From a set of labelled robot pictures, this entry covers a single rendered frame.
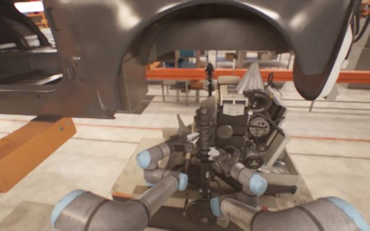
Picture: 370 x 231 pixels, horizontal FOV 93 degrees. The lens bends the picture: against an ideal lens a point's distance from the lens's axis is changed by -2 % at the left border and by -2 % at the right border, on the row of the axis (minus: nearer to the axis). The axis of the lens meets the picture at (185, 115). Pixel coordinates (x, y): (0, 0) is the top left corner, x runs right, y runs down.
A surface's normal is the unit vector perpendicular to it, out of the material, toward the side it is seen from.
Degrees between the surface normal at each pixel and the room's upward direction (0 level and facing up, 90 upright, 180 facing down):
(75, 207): 18
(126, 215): 37
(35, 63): 72
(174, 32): 90
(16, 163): 90
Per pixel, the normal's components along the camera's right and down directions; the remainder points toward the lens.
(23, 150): 0.99, 0.04
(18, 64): -0.17, 0.15
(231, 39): -0.20, 0.47
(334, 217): 0.03, -0.75
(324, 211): -0.04, -0.91
